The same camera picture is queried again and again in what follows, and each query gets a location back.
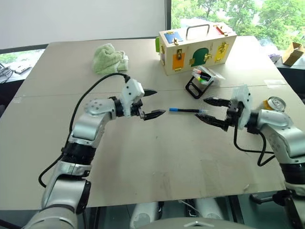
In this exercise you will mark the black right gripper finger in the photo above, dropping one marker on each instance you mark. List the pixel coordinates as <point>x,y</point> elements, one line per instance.
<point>215,101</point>
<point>212,120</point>

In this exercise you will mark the silver drink can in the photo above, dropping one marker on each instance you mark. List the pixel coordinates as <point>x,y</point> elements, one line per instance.
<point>275,103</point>

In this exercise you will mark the purple packaged item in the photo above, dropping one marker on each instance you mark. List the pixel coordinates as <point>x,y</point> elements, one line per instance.
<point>274,57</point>

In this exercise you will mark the wooden lock box with latches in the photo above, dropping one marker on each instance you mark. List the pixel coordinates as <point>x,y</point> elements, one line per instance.
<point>197,53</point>

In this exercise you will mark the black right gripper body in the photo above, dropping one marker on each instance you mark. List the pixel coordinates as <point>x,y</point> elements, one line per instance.
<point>233,113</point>

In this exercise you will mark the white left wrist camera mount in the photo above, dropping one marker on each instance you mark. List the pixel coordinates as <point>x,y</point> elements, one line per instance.
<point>131,91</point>

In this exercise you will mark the open cardboard box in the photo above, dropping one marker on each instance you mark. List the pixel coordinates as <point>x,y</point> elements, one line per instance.
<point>294,53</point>

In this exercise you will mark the orange highlighter marker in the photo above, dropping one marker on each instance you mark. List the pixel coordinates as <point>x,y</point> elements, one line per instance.
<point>196,70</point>

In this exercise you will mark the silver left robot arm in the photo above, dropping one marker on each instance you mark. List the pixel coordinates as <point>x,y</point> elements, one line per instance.
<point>82,128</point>

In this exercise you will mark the black metal frame part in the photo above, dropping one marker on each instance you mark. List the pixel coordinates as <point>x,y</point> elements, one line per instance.
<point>274,198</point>

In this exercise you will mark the black pen holder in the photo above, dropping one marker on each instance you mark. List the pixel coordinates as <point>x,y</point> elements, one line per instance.
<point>197,89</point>

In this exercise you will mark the green highlighter marker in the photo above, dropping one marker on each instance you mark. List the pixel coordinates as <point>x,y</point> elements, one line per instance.
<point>202,80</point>

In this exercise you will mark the clear plastic case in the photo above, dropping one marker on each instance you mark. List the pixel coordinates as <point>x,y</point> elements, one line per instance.
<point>214,74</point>

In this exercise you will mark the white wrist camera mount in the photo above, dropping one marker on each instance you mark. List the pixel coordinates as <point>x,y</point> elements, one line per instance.
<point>243,102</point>
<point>131,91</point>

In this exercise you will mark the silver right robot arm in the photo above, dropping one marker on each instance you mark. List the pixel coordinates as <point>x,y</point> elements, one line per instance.
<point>283,133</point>

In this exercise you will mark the green crumpled towel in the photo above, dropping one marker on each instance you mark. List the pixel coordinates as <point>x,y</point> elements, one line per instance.
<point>108,60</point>

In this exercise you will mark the white device on desk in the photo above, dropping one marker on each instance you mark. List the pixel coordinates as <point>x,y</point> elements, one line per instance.
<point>22,68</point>

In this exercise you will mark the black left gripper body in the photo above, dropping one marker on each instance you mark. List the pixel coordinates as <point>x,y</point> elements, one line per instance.
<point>136,108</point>

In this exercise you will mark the white rounded robot leg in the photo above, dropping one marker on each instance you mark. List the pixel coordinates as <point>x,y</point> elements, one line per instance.
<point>208,210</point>
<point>144,214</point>

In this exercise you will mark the black pen with blue cap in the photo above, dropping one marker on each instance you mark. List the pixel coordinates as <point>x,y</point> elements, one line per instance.
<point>188,110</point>

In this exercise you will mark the grey robot torso plate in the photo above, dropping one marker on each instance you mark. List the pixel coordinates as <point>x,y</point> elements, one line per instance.
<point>190,224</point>

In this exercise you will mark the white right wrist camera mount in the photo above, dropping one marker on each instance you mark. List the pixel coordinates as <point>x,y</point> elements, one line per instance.
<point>243,102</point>

